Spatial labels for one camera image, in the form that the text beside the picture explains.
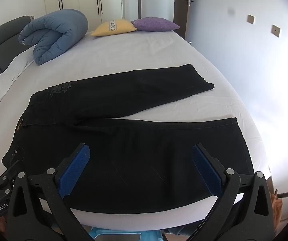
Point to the white bed mattress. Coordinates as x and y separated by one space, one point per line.
92 57

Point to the orange brown cloth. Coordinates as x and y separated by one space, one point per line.
277 204

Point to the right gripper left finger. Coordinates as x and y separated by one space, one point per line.
37 210

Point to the purple cushion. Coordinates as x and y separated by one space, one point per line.
154 24

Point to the yellow cushion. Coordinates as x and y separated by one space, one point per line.
114 27

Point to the dark brown door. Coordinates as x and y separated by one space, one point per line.
180 18

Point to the wall switch plate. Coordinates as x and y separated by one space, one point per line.
251 19
275 30

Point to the blue rolled duvet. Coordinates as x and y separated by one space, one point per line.
53 34

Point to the dark grey headboard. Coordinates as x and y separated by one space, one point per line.
10 47

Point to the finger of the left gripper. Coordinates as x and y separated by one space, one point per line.
13 161

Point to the black denim pants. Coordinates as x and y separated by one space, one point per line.
135 166

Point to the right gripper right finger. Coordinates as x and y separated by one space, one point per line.
243 209

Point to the person left hand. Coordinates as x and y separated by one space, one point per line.
3 224

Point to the wall switch plate far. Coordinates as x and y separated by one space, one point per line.
251 19

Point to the wall switch plate near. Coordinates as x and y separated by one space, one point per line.
275 30

